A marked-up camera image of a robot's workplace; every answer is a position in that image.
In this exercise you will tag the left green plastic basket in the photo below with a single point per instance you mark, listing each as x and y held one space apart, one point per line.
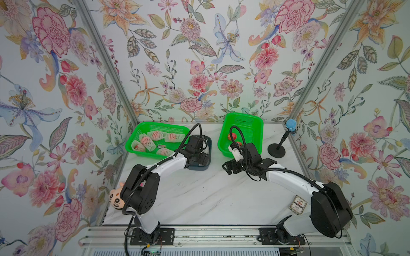
144 128

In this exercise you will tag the green plastic basket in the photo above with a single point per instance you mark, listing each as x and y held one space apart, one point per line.
251 127
144 128

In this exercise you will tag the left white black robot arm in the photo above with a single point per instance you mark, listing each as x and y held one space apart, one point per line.
141 187

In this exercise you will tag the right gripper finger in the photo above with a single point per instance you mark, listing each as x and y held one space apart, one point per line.
238 163
230 170

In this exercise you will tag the right green plastic basket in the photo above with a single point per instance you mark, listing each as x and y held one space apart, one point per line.
251 127

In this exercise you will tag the small framed card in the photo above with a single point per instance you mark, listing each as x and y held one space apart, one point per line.
298 205

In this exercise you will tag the pink plush toy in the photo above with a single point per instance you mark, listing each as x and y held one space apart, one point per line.
114 198

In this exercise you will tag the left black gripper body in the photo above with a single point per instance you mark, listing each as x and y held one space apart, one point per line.
199 157

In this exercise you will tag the blue microphone on black stand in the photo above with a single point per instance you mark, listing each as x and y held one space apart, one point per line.
277 150

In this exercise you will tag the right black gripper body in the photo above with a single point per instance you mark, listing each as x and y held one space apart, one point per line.
247 167

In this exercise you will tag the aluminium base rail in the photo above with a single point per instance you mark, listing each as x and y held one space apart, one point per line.
205 236

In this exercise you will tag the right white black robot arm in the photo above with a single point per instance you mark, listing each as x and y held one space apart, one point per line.
324 206

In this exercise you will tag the dark teal plastic bin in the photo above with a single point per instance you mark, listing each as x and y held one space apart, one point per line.
208 151

